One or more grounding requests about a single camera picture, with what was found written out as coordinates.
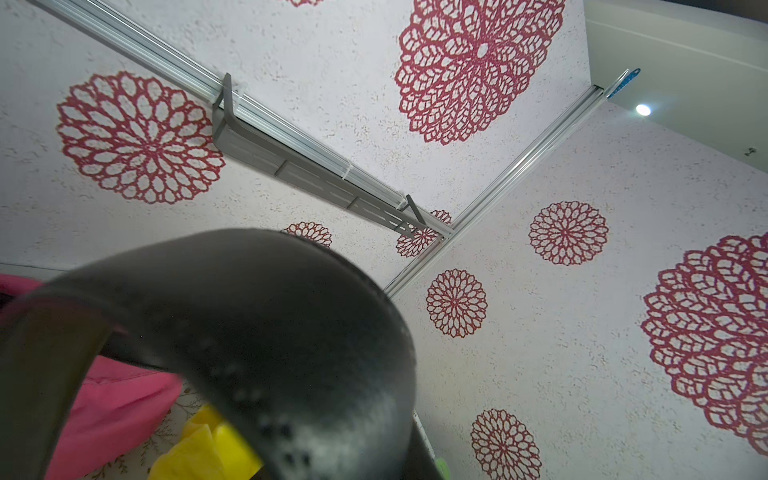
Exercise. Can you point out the yellow trousers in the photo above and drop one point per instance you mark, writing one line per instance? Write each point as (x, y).
(210, 448)

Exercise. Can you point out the pink trousers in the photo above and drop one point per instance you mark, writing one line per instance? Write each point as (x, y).
(102, 414)

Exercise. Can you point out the green plastic toy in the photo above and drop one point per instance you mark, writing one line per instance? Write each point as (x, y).
(443, 468)

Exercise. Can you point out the black wall shelf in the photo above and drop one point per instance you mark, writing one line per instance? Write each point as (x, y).
(259, 151)

